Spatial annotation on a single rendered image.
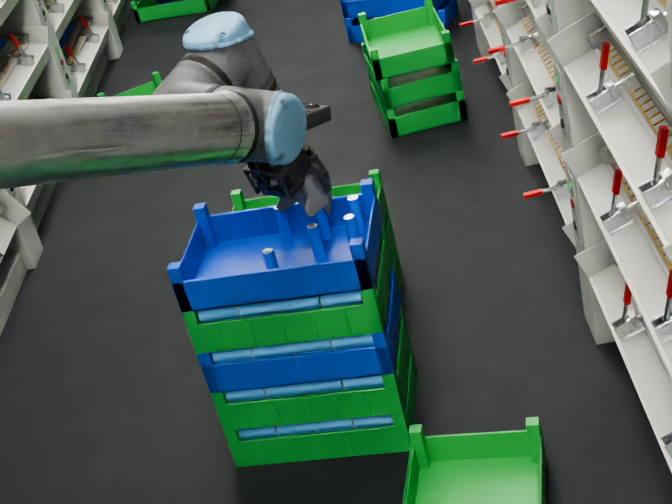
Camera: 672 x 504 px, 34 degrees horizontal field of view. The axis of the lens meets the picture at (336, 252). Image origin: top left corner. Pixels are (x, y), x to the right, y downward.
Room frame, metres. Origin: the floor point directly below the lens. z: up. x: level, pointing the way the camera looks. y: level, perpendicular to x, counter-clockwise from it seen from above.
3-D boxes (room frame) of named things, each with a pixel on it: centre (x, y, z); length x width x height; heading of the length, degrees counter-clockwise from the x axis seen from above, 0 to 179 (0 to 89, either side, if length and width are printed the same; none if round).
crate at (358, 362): (1.49, 0.08, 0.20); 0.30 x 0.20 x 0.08; 76
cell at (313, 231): (1.47, 0.03, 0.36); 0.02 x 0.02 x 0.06
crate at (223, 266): (1.49, 0.08, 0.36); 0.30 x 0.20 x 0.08; 76
